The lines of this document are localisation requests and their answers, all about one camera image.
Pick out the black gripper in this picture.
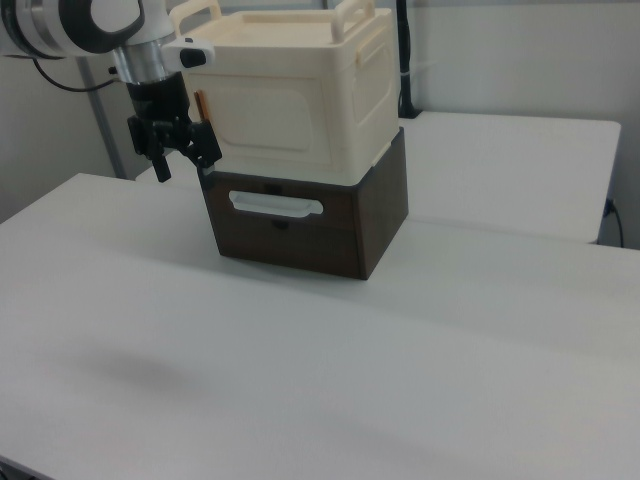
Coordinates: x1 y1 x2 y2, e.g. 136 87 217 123
124 72 224 184

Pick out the cream plastic cabinet box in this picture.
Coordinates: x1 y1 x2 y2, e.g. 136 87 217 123
168 0 401 183

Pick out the dark brown wooden drawer box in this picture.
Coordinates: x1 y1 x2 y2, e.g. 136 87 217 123
197 126 410 281

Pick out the grey metal frame post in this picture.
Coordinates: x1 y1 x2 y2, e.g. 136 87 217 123
79 55 126 180

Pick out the white drawer handle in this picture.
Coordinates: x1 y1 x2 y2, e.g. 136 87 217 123
227 188 324 220

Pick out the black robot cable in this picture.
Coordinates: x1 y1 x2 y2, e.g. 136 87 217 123
30 54 121 94

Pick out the black camera stand pole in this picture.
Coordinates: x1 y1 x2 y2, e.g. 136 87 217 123
394 0 422 120

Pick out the black cable at table edge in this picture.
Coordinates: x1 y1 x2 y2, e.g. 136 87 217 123
604 197 627 248

